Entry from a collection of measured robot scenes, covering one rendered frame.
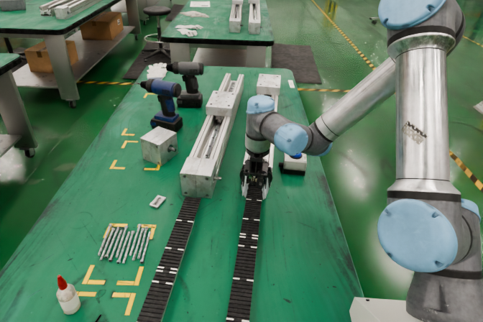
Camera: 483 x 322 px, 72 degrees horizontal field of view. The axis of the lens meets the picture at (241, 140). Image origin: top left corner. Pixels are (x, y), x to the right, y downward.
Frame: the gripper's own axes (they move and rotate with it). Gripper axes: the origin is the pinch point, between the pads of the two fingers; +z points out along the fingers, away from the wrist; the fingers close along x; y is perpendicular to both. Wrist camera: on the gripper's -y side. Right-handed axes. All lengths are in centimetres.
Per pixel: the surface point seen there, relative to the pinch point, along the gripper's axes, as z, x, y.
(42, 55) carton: 39, -228, -212
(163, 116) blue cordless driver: -5, -43, -36
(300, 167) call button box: -2.4, 15.1, -13.9
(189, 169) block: -8.0, -21.5, 0.8
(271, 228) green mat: 1.5, 6.2, 13.1
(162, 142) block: -8.0, -35.0, -12.7
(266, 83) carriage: -11, -1, -66
